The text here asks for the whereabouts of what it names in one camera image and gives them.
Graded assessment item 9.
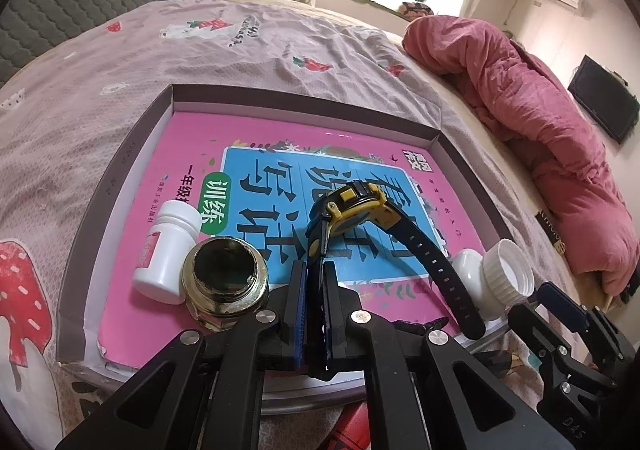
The yellow and black wristwatch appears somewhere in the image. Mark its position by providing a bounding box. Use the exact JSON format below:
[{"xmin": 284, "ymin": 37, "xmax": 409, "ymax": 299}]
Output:
[{"xmin": 305, "ymin": 182, "xmax": 488, "ymax": 341}]

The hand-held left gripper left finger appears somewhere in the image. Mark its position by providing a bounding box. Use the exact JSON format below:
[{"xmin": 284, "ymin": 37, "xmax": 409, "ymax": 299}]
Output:
[{"xmin": 55, "ymin": 260, "xmax": 308, "ymax": 450}]

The black gold patterned tube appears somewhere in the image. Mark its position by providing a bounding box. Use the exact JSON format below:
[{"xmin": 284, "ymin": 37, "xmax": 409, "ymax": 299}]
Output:
[{"xmin": 536, "ymin": 209, "xmax": 567, "ymax": 257}]

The black gold faceted case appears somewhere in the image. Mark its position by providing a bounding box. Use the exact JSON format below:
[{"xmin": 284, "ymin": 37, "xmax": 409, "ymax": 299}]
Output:
[{"xmin": 477, "ymin": 349, "xmax": 523, "ymax": 373}]

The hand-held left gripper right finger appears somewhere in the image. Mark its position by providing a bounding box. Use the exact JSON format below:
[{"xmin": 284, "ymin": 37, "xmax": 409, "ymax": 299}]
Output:
[{"xmin": 320, "ymin": 261, "xmax": 576, "ymax": 450}]

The white pill bottle red label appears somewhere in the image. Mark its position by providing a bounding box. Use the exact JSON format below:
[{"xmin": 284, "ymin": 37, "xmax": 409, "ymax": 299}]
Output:
[{"xmin": 131, "ymin": 200, "xmax": 201, "ymax": 305}]

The pink printed bedsheet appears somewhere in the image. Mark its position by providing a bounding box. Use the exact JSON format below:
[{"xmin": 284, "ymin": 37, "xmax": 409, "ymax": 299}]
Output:
[{"xmin": 0, "ymin": 0, "xmax": 551, "ymax": 450}]

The white earbuds case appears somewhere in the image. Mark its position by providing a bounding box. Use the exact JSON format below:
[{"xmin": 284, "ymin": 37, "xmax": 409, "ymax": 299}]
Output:
[{"xmin": 451, "ymin": 250, "xmax": 485, "ymax": 297}]

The beige bed sheet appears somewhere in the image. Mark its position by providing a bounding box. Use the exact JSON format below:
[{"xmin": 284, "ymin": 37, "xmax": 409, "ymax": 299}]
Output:
[{"xmin": 220, "ymin": 0, "xmax": 640, "ymax": 335}]

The black flat television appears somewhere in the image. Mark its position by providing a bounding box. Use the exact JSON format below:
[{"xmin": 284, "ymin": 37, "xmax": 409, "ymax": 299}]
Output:
[{"xmin": 567, "ymin": 54, "xmax": 640, "ymax": 147}]

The red patterned packet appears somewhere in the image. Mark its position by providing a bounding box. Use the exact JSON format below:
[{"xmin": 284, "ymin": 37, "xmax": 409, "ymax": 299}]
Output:
[{"xmin": 331, "ymin": 404, "xmax": 372, "ymax": 450}]

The pink and blue book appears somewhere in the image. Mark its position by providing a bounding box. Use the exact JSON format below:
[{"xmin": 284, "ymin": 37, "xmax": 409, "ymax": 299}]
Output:
[{"xmin": 95, "ymin": 110, "xmax": 490, "ymax": 373}]

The pink quilt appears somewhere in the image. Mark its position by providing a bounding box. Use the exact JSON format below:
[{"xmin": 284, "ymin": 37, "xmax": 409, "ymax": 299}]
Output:
[{"xmin": 401, "ymin": 14, "xmax": 637, "ymax": 301}]

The white bottle with ribbed cap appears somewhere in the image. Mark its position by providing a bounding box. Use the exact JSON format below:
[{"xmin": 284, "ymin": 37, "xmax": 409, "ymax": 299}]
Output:
[{"xmin": 472, "ymin": 239, "xmax": 536, "ymax": 324}]

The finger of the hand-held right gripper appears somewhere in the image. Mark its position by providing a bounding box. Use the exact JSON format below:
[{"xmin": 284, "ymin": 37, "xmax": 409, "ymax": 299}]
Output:
[
  {"xmin": 507, "ymin": 302, "xmax": 623, "ymax": 398},
  {"xmin": 540, "ymin": 281, "xmax": 640, "ymax": 373}
]

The brass pipe fitting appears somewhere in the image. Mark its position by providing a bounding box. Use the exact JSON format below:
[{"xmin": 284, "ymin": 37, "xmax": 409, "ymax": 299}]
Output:
[{"xmin": 181, "ymin": 237, "xmax": 271, "ymax": 331}]

